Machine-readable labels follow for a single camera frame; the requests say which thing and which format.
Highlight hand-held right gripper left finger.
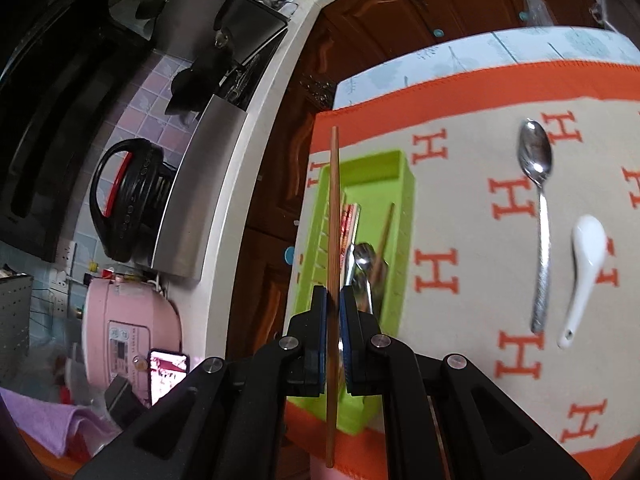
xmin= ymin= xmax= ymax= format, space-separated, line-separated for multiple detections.
xmin=75 ymin=285 xmax=329 ymax=480

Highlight smartphone with lit screen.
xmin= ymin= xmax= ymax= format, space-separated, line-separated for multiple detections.
xmin=149 ymin=350 xmax=190 ymax=406

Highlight clear hanging plastic bag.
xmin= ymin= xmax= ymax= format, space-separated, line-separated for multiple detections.
xmin=520 ymin=0 xmax=546 ymax=26

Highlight large metal spoon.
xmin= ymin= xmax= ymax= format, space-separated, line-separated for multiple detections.
xmin=517 ymin=119 xmax=554 ymax=335

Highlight black gas stove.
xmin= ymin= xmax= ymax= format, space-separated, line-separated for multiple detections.
xmin=220 ymin=35 xmax=286 ymax=111

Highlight pink rice cooker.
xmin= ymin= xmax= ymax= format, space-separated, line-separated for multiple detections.
xmin=81 ymin=274 xmax=182 ymax=406

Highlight orange beige printed cloth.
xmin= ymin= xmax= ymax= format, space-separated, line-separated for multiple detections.
xmin=285 ymin=60 xmax=640 ymax=473

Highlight brown wooden kitchen cabinets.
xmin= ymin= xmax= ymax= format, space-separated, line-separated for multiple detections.
xmin=225 ymin=0 xmax=640 ymax=361

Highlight black electric cooker red handle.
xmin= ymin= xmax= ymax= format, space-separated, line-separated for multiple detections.
xmin=90 ymin=138 xmax=176 ymax=263

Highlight low stainless steel stove guard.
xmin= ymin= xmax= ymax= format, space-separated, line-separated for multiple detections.
xmin=150 ymin=94 xmax=248 ymax=281

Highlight green plastic utensil tray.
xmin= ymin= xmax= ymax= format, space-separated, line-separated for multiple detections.
xmin=289 ymin=149 xmax=417 ymax=436

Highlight white ceramic spoon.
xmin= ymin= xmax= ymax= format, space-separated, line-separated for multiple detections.
xmin=556 ymin=214 xmax=607 ymax=351

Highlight purple cloth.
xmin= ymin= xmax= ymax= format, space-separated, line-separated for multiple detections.
xmin=0 ymin=387 xmax=118 ymax=458

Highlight black range hood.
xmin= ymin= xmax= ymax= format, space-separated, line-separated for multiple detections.
xmin=0 ymin=0 xmax=146 ymax=261

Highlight black wok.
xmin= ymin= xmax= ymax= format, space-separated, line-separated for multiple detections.
xmin=164 ymin=52 xmax=238 ymax=117

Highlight pale blue floral tablecloth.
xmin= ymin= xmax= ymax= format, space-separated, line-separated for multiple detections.
xmin=332 ymin=25 xmax=640 ymax=110

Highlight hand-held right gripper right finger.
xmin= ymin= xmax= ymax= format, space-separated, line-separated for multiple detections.
xmin=340 ymin=285 xmax=591 ymax=480

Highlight small spoon wooden handle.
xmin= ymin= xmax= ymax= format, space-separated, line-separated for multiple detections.
xmin=352 ymin=242 xmax=377 ymax=311

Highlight red white patterned chopstick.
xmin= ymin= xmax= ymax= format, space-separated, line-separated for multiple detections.
xmin=341 ymin=203 xmax=362 ymax=266

